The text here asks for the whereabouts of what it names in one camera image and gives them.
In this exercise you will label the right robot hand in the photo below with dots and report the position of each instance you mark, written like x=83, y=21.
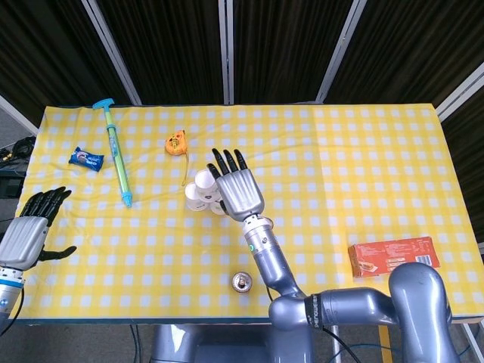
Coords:
x=240, y=193

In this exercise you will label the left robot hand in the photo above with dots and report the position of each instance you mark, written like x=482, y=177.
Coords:
x=20, y=242

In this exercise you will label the white paper cup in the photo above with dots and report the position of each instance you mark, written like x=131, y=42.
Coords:
x=206, y=185
x=194, y=198

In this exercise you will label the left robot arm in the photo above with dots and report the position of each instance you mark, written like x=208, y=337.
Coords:
x=7, y=295

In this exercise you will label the yellow checkered tablecloth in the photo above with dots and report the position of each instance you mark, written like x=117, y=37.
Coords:
x=321, y=151

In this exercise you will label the white paper cup line-marked base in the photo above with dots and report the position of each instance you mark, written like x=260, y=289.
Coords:
x=218, y=209

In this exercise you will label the orange tape measure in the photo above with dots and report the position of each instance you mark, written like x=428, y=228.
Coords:
x=175, y=143

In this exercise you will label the blue cookie packet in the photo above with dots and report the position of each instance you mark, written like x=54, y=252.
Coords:
x=86, y=159

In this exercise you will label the green blue water squirter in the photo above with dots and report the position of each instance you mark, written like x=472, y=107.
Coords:
x=118, y=159

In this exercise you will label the grey robot torso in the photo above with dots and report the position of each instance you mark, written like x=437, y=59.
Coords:
x=211, y=344

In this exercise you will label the orange cardboard box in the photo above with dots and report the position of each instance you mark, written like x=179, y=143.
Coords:
x=382, y=255

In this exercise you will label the white table leg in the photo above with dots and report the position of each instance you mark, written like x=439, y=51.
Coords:
x=336, y=348

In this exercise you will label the white partition post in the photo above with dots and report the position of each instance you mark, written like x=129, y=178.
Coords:
x=338, y=49
x=227, y=49
x=17, y=113
x=111, y=49
x=459, y=92

